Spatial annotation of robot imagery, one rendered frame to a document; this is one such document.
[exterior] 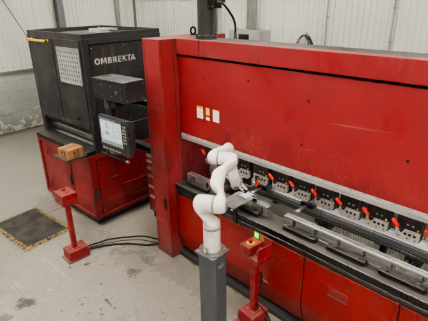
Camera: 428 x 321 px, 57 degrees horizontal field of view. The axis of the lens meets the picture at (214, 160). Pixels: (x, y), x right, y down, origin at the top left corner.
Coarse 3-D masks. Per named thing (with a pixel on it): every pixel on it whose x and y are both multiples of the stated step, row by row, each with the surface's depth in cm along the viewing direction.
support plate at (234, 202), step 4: (240, 192) 356; (232, 196) 349; (236, 196) 349; (228, 200) 343; (232, 200) 343; (236, 200) 342; (240, 200) 342; (244, 200) 342; (248, 200) 342; (228, 204) 335; (232, 204) 335; (236, 204) 335; (240, 204) 335; (232, 208) 330
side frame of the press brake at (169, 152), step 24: (144, 48) 363; (168, 48) 355; (168, 72) 362; (168, 96) 369; (168, 120) 377; (168, 144) 385; (192, 144) 407; (168, 168) 393; (192, 168) 417; (168, 192) 401; (168, 216) 413; (168, 240) 428
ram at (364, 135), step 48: (192, 96) 364; (240, 96) 321; (288, 96) 287; (336, 96) 259; (384, 96) 237; (240, 144) 336; (288, 144) 299; (336, 144) 269; (384, 144) 245; (384, 192) 254
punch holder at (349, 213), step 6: (342, 198) 278; (348, 198) 274; (354, 198) 271; (348, 204) 275; (354, 204) 272; (360, 204) 269; (342, 210) 280; (348, 210) 276; (354, 210) 273; (360, 210) 272; (348, 216) 278; (354, 216) 274; (360, 216) 276
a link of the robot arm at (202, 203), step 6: (198, 198) 259; (204, 198) 258; (210, 198) 257; (198, 204) 258; (204, 204) 256; (210, 204) 255; (198, 210) 259; (204, 210) 258; (210, 210) 257; (204, 216) 261; (210, 216) 264; (216, 216) 268; (204, 222) 262; (210, 222) 261; (216, 222) 262; (204, 228) 264; (210, 228) 262; (216, 228) 263
